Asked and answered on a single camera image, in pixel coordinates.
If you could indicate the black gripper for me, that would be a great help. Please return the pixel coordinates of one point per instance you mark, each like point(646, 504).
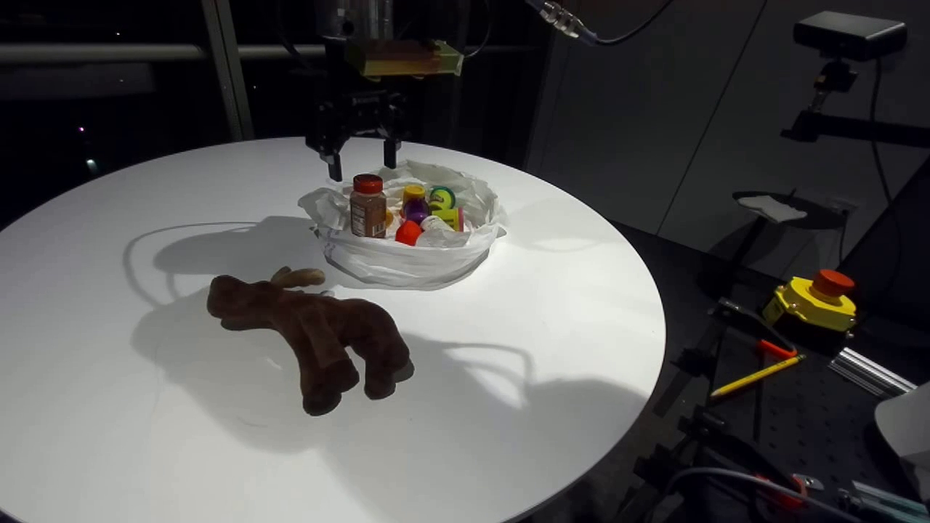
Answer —
point(352, 112)

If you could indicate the spice jar red lid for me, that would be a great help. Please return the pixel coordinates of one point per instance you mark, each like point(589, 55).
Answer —
point(367, 204)

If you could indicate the yellow play-doh tub orange lid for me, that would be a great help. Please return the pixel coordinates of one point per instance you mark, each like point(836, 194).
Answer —
point(415, 190)

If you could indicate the purple transparent container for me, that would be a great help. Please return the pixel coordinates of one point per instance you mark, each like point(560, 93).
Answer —
point(416, 207)

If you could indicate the brown plush moose toy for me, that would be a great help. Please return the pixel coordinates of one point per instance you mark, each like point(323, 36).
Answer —
point(309, 335)

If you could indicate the white clear plastic bowl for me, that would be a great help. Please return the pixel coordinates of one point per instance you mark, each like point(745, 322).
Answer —
point(387, 263)

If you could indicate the small gray plate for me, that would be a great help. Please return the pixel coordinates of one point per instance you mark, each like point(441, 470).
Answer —
point(775, 207)

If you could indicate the yellow pencil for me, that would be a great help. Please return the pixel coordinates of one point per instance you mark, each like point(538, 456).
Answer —
point(758, 377)

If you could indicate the yellow emergency stop button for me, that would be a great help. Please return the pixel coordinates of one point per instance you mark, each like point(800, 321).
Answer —
point(809, 306)

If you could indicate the white rounded object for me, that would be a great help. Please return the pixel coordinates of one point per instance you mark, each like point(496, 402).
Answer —
point(904, 424)

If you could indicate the wrist camera yellowish mount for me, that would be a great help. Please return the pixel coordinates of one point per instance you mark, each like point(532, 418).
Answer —
point(410, 59)

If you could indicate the gray window post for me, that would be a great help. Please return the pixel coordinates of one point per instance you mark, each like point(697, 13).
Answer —
point(227, 66)

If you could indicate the gray horizontal rail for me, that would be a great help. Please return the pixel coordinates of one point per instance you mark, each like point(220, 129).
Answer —
point(98, 52)

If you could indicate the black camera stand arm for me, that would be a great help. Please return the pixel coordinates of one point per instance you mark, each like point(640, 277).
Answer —
point(852, 129)

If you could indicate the black camera box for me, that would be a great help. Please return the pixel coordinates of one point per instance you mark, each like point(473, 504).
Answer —
point(849, 32)

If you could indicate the aluminium profile rail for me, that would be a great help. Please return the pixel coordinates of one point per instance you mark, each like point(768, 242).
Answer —
point(872, 369)

